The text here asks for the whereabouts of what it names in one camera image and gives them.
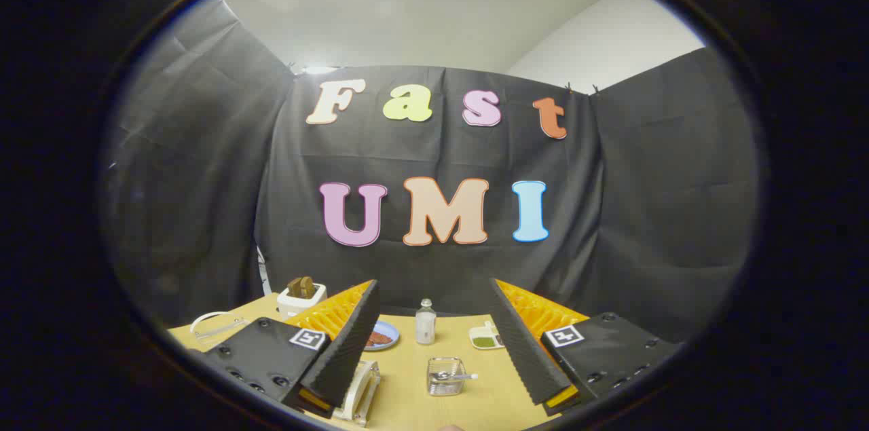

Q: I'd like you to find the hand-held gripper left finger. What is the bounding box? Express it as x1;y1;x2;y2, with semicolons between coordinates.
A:
202;280;382;419

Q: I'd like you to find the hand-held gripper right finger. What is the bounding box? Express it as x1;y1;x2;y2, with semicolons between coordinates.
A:
489;278;684;417

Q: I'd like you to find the white dish rack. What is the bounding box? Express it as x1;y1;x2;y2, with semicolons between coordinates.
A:
331;360;383;427

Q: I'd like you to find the white dish with green food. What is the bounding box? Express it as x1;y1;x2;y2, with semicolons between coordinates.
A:
468;323;505;351

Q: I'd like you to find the blue plate with food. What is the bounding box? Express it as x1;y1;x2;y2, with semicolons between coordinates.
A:
363;320;401;352

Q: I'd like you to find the white toaster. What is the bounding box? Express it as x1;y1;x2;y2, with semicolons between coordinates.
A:
277;284;328;320

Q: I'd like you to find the clear glass bottle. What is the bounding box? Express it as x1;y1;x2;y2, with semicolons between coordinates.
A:
415;299;437;345

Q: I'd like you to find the white stand pole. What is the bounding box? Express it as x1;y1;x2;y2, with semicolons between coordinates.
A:
255;246;271;293

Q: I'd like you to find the black backdrop cloth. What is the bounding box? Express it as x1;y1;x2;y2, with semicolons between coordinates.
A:
102;0;761;345

